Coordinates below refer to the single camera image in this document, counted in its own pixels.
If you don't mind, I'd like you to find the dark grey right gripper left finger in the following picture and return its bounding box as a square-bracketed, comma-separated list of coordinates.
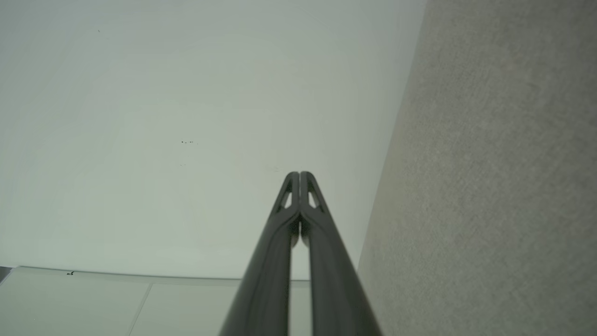
[219, 171, 300, 336]

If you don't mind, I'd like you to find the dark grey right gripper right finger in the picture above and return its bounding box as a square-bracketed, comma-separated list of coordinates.
[300, 171, 383, 336]

